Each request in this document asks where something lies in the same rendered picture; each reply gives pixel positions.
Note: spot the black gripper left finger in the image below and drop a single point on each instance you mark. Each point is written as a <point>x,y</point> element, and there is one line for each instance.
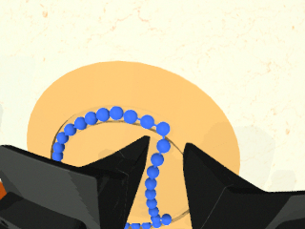
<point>100,194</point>

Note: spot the orange round bead board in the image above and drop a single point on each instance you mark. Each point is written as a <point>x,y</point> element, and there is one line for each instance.
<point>191,113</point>

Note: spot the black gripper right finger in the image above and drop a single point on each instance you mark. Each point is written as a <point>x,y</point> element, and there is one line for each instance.
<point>220,199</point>

